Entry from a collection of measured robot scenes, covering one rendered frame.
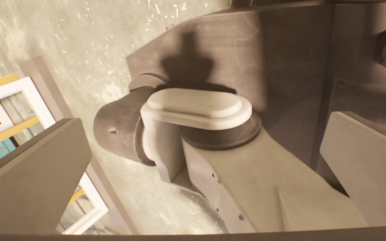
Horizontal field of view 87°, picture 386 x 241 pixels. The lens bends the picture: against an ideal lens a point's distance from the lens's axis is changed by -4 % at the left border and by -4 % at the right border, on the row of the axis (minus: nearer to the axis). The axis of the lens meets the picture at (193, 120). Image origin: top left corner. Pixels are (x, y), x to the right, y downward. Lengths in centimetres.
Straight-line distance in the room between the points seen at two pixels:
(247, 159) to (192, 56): 27
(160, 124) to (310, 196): 27
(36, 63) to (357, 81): 142
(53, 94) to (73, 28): 50
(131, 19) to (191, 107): 53
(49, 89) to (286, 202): 139
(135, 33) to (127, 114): 42
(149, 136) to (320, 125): 32
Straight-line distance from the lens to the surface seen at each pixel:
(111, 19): 90
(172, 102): 38
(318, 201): 26
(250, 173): 29
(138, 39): 82
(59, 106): 150
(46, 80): 148
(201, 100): 37
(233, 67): 46
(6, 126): 290
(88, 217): 199
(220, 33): 45
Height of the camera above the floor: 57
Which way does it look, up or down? 45 degrees down
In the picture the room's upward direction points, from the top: 134 degrees counter-clockwise
